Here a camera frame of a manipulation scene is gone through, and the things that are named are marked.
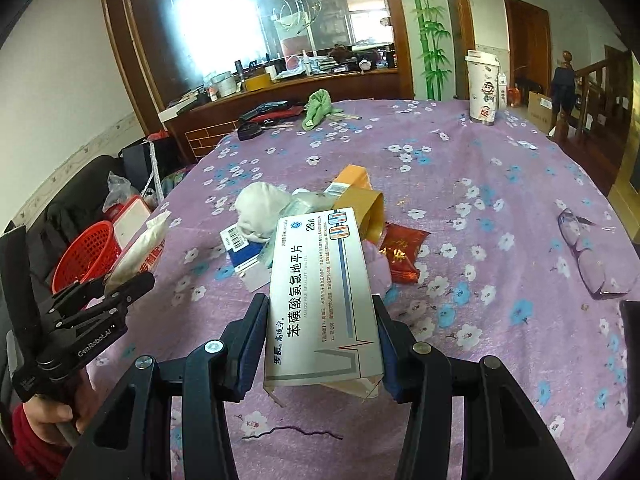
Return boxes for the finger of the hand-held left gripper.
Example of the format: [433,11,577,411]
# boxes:
[57,272,156,331]
[37,278,107,322]

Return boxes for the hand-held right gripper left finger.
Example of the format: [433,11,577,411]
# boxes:
[75,292,271,480]

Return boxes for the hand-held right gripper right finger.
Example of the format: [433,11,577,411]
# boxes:
[371,296,576,480]

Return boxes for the blue and white medicine box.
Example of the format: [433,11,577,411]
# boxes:
[220,224,276,291]

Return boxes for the brown shiny snack wrapper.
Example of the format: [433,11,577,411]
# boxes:
[378,222,431,285]

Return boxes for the person's left hand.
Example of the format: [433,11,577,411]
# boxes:
[21,375,103,448]

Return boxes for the red plastic basket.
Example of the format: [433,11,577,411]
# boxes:
[51,221,122,295]

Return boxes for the white tissue pack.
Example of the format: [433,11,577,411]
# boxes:
[107,210,172,291]

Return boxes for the red-rimmed container lid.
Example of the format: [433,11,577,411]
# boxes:
[110,195,153,251]

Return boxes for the black hair pin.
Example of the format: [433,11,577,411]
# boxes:
[241,426,345,443]

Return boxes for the black sofa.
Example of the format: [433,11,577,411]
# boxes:
[15,155,126,301]

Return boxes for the clear plastic bag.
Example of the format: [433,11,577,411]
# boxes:
[104,171,141,211]

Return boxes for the colourful packet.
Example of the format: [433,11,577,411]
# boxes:
[160,165,191,197]

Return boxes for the black bag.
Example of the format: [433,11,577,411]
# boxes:
[120,137,171,196]

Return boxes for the crumpled white tissue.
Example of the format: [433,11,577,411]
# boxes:
[234,181,291,246]

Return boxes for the gold open cardboard box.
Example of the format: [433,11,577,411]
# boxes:
[332,187,388,246]

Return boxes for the orange cardboard box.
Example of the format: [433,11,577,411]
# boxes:
[325,165,373,196]

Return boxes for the purple floral tablecloth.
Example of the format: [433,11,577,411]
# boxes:
[87,97,640,480]

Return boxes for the black toy gun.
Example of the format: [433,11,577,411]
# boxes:
[239,101,290,123]

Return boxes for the purple eyeglasses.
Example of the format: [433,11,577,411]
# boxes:
[556,207,638,301]

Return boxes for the green cloth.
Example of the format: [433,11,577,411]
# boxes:
[301,89,335,131]

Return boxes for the white printed tumbler cup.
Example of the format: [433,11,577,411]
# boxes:
[465,50,502,127]

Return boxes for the wooden stair railing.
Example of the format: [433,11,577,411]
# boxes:
[550,45,636,161]

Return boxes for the brown wooden door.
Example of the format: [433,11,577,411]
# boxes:
[502,0,551,106]

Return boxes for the white strap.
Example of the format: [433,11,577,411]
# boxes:
[144,140,162,207]

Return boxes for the wooden window frame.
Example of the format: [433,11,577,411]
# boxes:
[97,0,476,161]

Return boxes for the green bamboo wall decal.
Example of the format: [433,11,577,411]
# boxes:
[402,0,453,101]

